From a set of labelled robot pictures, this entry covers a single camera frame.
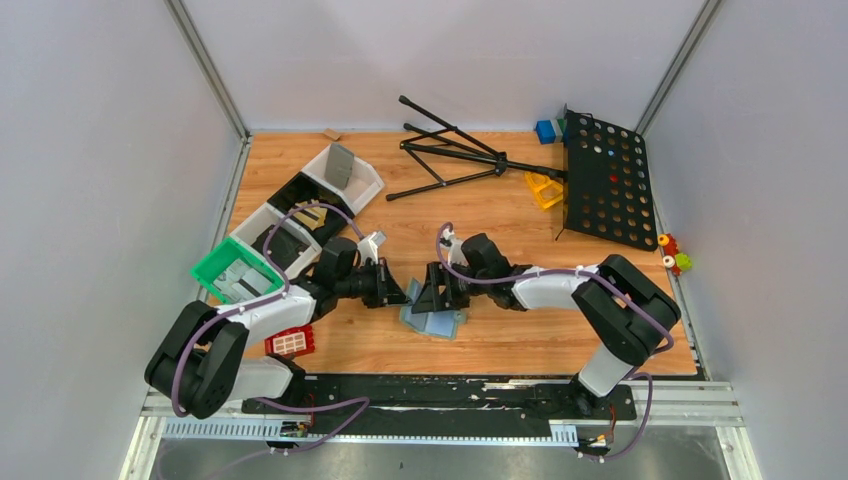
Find black folding tripod stand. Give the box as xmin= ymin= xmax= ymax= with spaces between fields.
xmin=385 ymin=94 xmax=569 ymax=202

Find black perforated music stand tray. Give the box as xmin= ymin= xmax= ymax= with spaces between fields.
xmin=563 ymin=109 xmax=658 ymax=252

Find silver cards in green bin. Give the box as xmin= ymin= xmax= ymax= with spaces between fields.
xmin=212 ymin=260 xmax=273 ymax=304

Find grey card holder in bin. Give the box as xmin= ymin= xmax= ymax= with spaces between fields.
xmin=324 ymin=142 xmax=355 ymax=190

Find red white toy block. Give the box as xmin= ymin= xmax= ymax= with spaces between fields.
xmin=264 ymin=325 xmax=315 ymax=357

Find yellow plastic toy frame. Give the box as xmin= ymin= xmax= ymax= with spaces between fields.
xmin=524 ymin=172 xmax=564 ymax=211

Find white plastic bin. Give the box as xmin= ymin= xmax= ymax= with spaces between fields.
xmin=300 ymin=143 xmax=385 ymax=215
xmin=230 ymin=203 xmax=320 ymax=278

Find gold cards in black bin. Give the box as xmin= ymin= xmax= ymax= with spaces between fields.
xmin=293 ymin=201 xmax=328 ymax=230

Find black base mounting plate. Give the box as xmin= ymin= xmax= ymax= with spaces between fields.
xmin=242 ymin=373 xmax=637 ymax=437

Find red yellow green toy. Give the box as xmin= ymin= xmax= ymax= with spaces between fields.
xmin=657 ymin=233 xmax=693 ymax=277

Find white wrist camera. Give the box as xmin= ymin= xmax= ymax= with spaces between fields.
xmin=357 ymin=230 xmax=387 ymax=264
xmin=440 ymin=227 xmax=467 ymax=265

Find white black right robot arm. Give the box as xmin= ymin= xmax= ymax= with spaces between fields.
xmin=408 ymin=230 xmax=681 ymax=398

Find green plastic bin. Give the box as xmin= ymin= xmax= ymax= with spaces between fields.
xmin=190 ymin=237 xmax=284 ymax=304

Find blue toy block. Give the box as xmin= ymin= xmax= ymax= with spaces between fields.
xmin=534 ymin=118 xmax=567 ymax=145

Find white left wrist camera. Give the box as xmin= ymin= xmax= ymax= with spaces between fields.
xmin=357 ymin=230 xmax=387 ymax=264

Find small wooden block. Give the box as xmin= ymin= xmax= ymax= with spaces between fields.
xmin=323 ymin=128 xmax=342 ymax=142

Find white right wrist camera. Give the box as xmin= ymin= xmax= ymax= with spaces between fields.
xmin=440 ymin=227 xmax=467 ymax=265

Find black item in white bin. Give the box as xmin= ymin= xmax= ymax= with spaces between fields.
xmin=251 ymin=226 xmax=309 ymax=270

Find black plastic bin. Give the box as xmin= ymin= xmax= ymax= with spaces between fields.
xmin=266 ymin=172 xmax=357 ymax=246

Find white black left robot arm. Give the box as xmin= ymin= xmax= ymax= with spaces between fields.
xmin=144 ymin=231 xmax=409 ymax=419

